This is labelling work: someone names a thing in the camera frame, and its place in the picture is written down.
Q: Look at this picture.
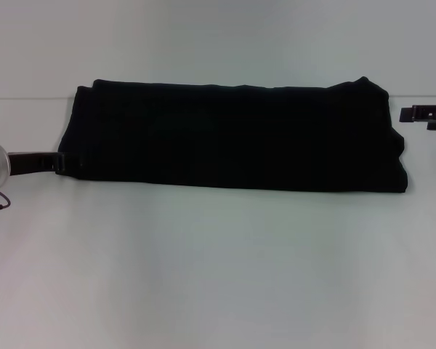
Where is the black shirt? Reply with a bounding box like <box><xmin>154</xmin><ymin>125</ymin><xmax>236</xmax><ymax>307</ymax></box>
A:
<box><xmin>57</xmin><ymin>76</ymin><xmax>410</xmax><ymax>195</ymax></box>

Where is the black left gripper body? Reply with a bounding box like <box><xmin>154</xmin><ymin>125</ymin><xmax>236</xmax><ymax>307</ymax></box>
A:
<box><xmin>7</xmin><ymin>151</ymin><xmax>58</xmax><ymax>176</ymax></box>

